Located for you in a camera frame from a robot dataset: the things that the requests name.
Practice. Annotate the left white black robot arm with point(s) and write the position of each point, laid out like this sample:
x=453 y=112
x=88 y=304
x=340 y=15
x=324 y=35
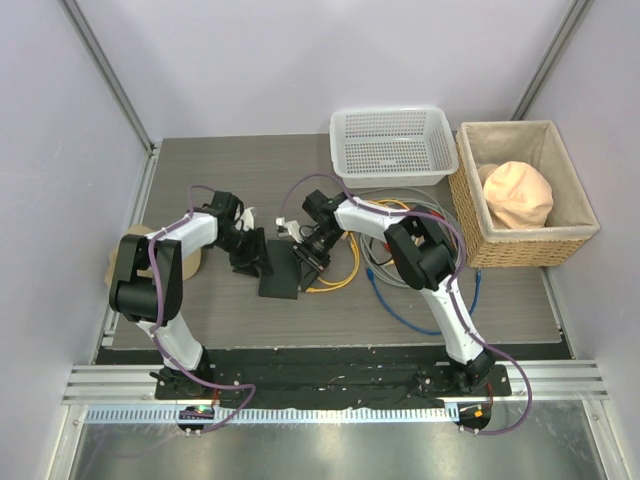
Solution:
x=147 y=281

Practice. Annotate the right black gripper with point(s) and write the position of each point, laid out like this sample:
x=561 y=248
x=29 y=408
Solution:
x=310 y=273

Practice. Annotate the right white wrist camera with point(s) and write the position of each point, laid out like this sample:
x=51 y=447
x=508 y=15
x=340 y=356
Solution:
x=286 y=228

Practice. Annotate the black network switch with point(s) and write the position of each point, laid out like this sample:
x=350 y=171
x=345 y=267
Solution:
x=283 y=281

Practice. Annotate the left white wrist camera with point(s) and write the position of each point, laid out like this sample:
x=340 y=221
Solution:
x=246 y=221

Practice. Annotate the aluminium rail frame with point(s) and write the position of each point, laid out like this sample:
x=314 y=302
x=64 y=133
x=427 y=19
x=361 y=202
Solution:
x=555 y=423

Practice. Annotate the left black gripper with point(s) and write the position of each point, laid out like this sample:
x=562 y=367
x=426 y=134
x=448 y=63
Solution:
x=256 y=244

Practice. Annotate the white plastic perforated basket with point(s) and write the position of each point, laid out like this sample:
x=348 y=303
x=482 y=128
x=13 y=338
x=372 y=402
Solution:
x=392 y=147

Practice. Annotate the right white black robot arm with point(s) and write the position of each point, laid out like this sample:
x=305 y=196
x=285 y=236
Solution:
x=425 y=250

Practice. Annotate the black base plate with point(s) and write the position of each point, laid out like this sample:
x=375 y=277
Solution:
x=297 y=371

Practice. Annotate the peach cloth hat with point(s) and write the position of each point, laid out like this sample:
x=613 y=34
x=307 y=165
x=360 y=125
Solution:
x=518 y=197

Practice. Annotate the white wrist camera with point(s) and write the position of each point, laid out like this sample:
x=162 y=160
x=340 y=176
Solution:
x=286 y=228
x=246 y=221

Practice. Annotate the wicker basket with liner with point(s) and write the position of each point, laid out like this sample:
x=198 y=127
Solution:
x=571 y=221

